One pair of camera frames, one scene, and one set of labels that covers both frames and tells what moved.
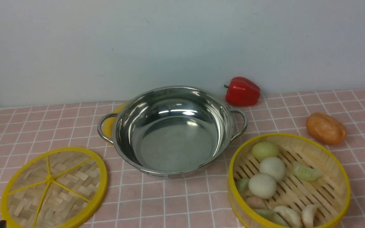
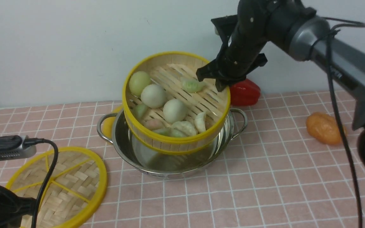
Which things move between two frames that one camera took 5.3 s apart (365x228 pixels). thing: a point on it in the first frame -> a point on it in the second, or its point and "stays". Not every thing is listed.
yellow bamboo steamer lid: [63, 188] stays
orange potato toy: [323, 127] stays
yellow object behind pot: [108, 125] stays
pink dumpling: [255, 202] -> [154, 124]
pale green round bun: [261, 149] -> [138, 81]
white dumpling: [307, 215] -> [200, 122]
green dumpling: [304, 172] -> [192, 85]
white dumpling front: [293, 218] -> [182, 129]
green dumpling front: [267, 215] -> [170, 132]
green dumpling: [242, 184] -> [140, 110]
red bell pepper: [242, 91] stays
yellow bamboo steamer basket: [316, 173] -> [176, 72]
